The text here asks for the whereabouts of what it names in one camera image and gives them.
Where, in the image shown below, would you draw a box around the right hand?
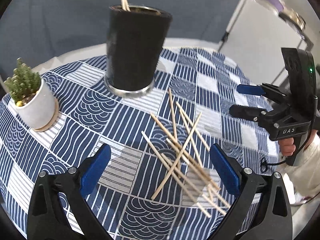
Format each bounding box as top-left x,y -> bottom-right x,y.
278,138 -> 296,157

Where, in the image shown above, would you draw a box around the round wooden coaster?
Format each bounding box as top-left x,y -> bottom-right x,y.
32,98 -> 59,132

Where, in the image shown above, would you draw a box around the blue white patterned tablecloth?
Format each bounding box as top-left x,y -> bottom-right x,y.
1,48 -> 279,239

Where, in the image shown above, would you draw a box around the small plant in white pot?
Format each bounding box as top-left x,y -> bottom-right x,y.
4,58 -> 55,129

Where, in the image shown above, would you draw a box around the black utensil holder cup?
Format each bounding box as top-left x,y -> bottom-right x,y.
104,5 -> 172,98

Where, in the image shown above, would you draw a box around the wooden chopstick in cup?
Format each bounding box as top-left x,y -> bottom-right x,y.
121,0 -> 130,11

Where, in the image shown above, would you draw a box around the grey fabric backdrop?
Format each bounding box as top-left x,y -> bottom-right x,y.
1,0 -> 240,79

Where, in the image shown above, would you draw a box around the black cable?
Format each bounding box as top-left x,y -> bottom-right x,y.
260,129 -> 316,173

